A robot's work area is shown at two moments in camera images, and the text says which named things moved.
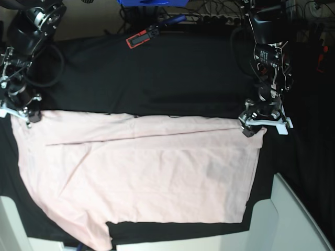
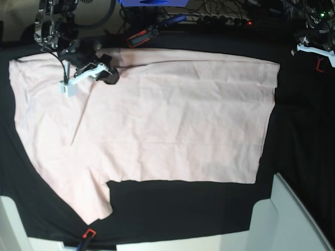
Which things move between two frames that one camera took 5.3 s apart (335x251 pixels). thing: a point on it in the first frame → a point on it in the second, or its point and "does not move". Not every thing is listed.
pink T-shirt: [87, 169] → [171, 115]
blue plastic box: [153, 3] does not move
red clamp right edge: [320, 59] does not move
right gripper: [19, 99] → [78, 55]
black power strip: [222, 21] does not move
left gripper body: [266, 111] → [319, 39]
